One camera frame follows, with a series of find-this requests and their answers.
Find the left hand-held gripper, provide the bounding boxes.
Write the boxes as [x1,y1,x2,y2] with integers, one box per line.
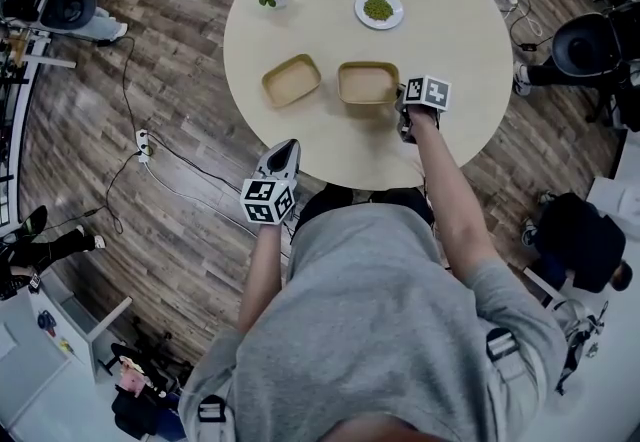
[239,138,301,227]

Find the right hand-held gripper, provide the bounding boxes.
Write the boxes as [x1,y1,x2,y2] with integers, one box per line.
[395,74,453,145]

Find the person's left forearm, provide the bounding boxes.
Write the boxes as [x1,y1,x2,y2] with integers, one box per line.
[237,224,284,334]

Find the person's right forearm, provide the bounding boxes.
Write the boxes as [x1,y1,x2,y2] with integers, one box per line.
[407,108,496,291]

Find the pile of green beans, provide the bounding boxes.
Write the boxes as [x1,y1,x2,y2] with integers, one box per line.
[363,0,394,22]

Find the white plate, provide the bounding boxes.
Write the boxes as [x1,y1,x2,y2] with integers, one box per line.
[354,0,405,30]

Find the person's black trousers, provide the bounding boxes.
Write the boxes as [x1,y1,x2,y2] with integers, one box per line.
[294,182,435,231]

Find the person's grey shirt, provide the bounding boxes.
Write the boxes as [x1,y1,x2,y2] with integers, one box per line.
[178,203,569,442]

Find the white cabinet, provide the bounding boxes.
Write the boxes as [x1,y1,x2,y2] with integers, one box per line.
[589,129,640,226]

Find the black and white device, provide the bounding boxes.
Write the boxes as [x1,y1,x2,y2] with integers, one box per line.
[554,299,611,396]

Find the white desk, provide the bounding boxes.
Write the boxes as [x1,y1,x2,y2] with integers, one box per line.
[0,274,134,442]

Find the white floor cable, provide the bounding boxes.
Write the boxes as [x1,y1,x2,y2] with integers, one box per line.
[144,159,261,236]

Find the black floor cable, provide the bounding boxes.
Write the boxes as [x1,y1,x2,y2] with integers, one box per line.
[104,37,151,136]
[84,149,146,234]

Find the grey backpack strap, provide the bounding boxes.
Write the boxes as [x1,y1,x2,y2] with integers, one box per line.
[484,327,531,411]
[197,394,236,442]

